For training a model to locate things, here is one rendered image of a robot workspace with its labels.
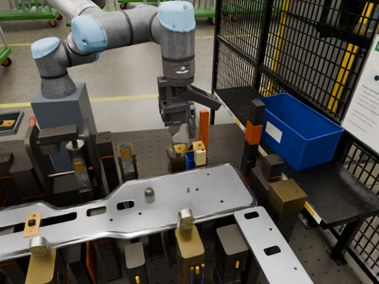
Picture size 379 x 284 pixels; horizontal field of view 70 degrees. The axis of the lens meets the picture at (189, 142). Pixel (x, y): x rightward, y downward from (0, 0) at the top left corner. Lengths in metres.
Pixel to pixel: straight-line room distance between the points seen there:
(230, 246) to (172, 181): 0.29
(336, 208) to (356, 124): 0.28
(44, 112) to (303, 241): 1.22
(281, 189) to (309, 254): 0.40
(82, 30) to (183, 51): 0.20
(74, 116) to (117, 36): 0.77
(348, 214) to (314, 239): 0.36
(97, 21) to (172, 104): 0.24
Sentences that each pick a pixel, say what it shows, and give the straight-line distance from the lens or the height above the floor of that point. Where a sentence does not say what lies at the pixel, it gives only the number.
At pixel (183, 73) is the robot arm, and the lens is 0.62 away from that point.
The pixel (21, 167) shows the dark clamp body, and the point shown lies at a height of 1.08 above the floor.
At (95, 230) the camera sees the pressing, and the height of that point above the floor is 1.00.
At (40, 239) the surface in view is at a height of 1.10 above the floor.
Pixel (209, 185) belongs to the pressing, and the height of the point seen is 1.00.
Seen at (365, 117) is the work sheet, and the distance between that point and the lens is 0.99.
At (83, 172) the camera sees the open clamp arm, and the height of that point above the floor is 1.05.
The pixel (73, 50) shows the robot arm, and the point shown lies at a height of 1.29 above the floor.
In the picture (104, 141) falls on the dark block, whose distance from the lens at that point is 0.95.
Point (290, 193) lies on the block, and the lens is 0.86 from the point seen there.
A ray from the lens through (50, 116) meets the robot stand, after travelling 1.38.
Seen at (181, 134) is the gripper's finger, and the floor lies 1.25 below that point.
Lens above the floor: 1.65
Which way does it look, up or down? 36 degrees down
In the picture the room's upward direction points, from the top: straight up
